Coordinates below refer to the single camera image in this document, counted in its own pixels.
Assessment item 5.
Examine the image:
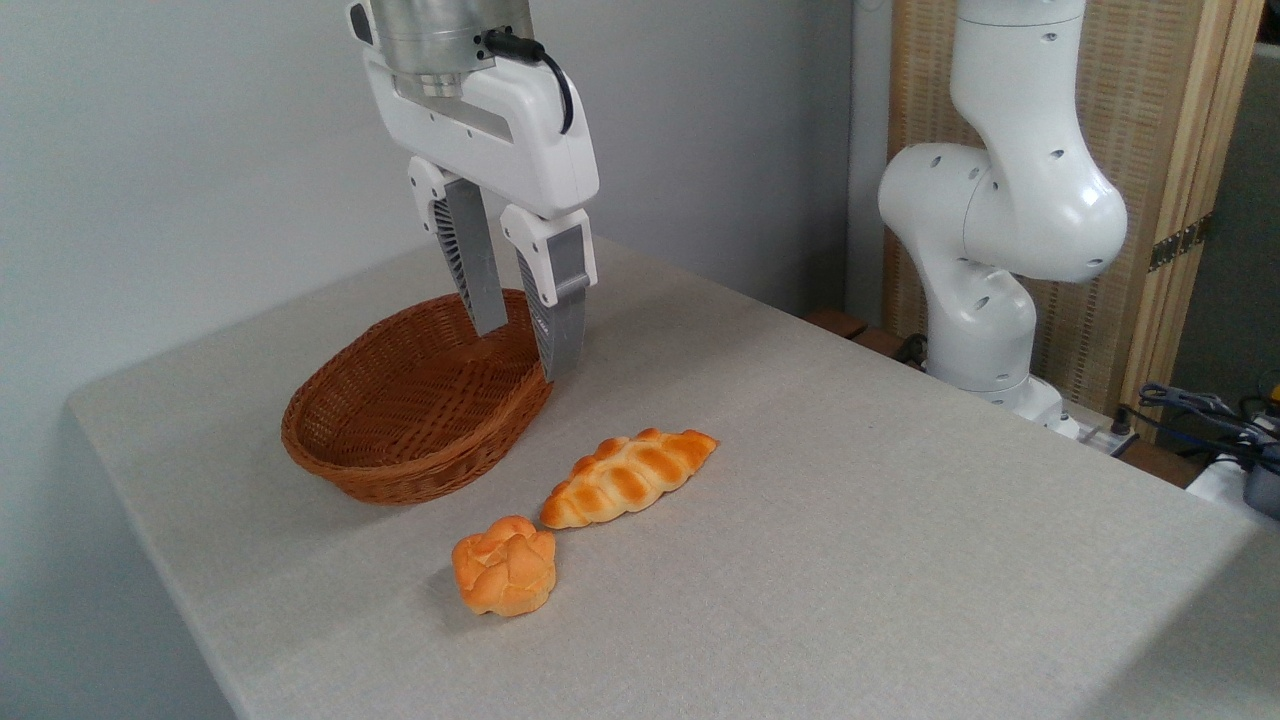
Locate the long braided bread loaf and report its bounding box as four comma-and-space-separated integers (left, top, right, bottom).
540, 428, 720, 530

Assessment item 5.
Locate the brown wicker basket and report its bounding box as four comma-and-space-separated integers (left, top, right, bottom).
281, 289, 554, 506

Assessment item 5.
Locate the brass screen hinge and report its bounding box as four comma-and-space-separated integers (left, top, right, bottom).
1148, 214, 1213, 272

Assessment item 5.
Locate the round knotted bread roll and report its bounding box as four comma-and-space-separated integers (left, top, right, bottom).
452, 516, 557, 618

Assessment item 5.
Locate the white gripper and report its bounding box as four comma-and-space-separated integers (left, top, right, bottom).
346, 0, 601, 383

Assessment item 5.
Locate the white power strip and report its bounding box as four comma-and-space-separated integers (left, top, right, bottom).
1058, 412, 1143, 458

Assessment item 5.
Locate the black cable bundle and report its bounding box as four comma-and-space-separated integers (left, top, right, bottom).
1118, 382, 1280, 473

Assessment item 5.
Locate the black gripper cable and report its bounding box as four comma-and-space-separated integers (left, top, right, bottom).
483, 28, 576, 136

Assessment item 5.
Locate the brown wooden furniture edge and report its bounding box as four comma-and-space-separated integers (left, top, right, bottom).
804, 307, 927, 367

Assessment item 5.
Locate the wooden folding screen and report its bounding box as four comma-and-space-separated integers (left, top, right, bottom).
885, 0, 1267, 441

